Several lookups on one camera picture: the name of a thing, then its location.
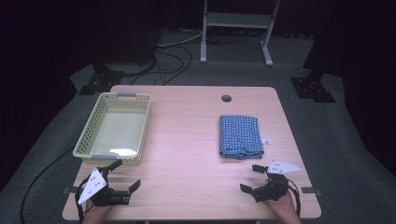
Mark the hand-held gripper cable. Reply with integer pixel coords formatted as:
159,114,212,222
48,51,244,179
74,177,92,224
287,178,302,218

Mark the person's left hand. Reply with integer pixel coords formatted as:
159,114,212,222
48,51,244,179
81,199,112,224

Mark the white metal stand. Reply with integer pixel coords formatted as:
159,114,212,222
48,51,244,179
199,0,281,67

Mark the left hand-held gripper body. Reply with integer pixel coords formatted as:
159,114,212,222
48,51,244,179
77,167,132,207

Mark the left hand-held gripper cable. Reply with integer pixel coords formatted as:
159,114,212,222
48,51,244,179
74,177,92,224

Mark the black stand base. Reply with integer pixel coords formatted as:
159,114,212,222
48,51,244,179
290,74,337,104
78,61,126,96

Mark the person's right hand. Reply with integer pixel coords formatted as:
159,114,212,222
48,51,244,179
262,190,303,224

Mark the white floor cable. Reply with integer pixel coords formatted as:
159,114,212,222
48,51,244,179
155,31,204,49

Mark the blue checked folded cloth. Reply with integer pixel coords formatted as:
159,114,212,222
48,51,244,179
219,115,273,161

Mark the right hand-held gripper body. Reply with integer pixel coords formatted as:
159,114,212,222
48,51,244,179
251,160,304,203

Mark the thick black floor cable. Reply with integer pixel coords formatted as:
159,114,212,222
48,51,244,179
20,147,77,224

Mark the right hand-held gripper cable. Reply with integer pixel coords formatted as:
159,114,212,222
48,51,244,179
287,178,302,218

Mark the cream perforated plastic basket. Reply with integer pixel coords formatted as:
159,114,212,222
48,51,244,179
72,91,153,166

